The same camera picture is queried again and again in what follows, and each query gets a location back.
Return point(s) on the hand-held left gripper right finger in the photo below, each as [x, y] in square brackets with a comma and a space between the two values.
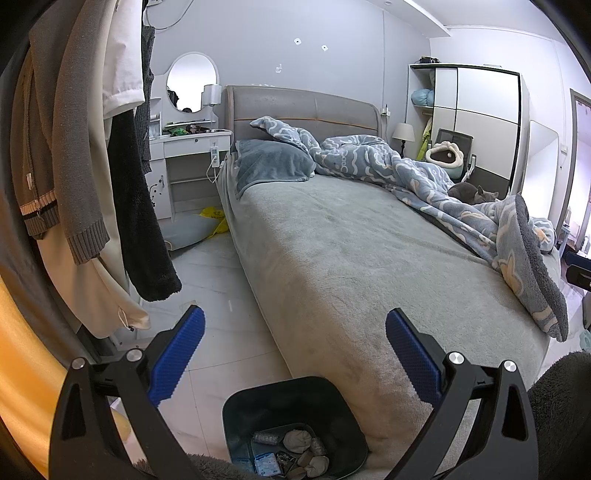
[413, 360]

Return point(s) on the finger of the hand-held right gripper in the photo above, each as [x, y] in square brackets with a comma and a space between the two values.
[579, 279]
[579, 261]

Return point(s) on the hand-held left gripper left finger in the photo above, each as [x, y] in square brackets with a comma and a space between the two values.
[178, 360]

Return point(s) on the dark teal trash bin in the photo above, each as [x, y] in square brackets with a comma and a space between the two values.
[286, 401]

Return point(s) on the blue wet wipe packet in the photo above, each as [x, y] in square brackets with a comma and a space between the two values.
[265, 465]

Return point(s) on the white door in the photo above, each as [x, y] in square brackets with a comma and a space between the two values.
[542, 175]

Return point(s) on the cream coat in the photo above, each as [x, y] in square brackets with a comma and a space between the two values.
[92, 295]

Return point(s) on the grey bed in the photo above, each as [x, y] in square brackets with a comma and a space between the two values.
[346, 258]

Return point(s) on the grey floor cushion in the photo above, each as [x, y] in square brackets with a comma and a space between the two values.
[187, 228]

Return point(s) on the grey cat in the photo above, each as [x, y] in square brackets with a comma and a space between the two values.
[466, 191]

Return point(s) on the yellow plastic bag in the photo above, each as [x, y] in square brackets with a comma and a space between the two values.
[212, 213]

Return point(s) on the cream cat bed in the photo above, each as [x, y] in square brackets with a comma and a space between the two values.
[455, 154]

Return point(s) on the white black wardrobe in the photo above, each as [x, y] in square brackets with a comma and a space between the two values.
[480, 101]

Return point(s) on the yellow green cloth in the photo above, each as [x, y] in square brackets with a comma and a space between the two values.
[424, 145]

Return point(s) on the blue patterned duvet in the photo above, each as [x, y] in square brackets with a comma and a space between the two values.
[360, 157]

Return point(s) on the white dressing table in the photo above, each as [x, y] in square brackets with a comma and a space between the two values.
[194, 143]

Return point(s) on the blue grey pillow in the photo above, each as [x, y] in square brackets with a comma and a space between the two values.
[272, 164]

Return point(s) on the bedside lamp white shade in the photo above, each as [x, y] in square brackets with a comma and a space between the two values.
[402, 131]

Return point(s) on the light blue cushion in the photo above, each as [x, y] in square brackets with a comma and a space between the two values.
[422, 98]

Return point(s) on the green item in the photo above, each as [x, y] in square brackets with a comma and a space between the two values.
[178, 131]

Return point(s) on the grey knit jacket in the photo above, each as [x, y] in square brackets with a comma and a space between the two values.
[78, 138]

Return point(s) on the black bag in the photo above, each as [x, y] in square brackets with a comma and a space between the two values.
[428, 60]

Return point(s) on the brown striped cardigan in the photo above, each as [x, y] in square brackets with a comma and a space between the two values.
[32, 152]

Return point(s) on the white table lamp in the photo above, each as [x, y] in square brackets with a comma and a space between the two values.
[212, 93]

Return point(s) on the dark knit garment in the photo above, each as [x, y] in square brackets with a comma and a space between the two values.
[148, 92]

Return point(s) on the oval mirror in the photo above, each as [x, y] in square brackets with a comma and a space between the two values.
[189, 78]

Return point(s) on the white shirt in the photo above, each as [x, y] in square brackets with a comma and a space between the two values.
[122, 60]

